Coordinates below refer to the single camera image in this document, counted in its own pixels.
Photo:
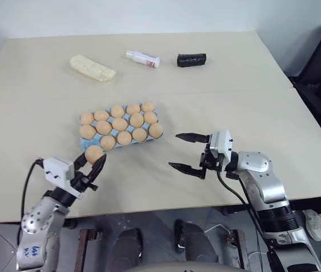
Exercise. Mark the white spray bottle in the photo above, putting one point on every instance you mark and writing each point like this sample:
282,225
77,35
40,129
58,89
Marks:
144,58

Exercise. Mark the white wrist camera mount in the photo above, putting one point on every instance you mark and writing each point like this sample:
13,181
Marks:
56,170
222,141

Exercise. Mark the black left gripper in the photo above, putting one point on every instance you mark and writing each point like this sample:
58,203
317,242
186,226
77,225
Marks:
82,181

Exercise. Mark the white sneaker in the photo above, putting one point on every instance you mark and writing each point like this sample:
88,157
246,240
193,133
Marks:
316,225

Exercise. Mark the black bag roll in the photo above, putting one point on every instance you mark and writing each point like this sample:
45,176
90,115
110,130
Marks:
191,60

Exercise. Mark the tan egg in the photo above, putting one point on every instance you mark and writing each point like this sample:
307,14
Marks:
94,154
133,109
87,132
136,119
124,138
107,142
117,111
148,106
156,130
150,118
120,124
139,134
87,118
101,115
103,127

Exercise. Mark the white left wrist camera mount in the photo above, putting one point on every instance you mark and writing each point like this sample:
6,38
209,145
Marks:
56,170

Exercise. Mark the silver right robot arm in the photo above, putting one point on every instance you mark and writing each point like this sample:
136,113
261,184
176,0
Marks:
265,181

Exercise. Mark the yellow food in clear wrapper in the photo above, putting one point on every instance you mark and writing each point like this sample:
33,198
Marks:
92,68

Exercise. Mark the dark rounded shape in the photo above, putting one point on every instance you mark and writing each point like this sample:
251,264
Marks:
195,241
127,246

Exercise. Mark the blue egg tray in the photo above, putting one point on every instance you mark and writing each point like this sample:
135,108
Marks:
86,143

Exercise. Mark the rusty metal bar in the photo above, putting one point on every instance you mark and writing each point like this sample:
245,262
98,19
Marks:
83,249
239,249

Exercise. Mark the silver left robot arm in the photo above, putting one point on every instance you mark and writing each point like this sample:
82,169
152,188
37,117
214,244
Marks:
38,218

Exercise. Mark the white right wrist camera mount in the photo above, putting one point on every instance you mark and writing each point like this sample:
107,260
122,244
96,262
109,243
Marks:
222,141

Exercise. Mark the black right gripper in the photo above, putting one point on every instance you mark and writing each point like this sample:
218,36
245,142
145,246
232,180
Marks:
212,162

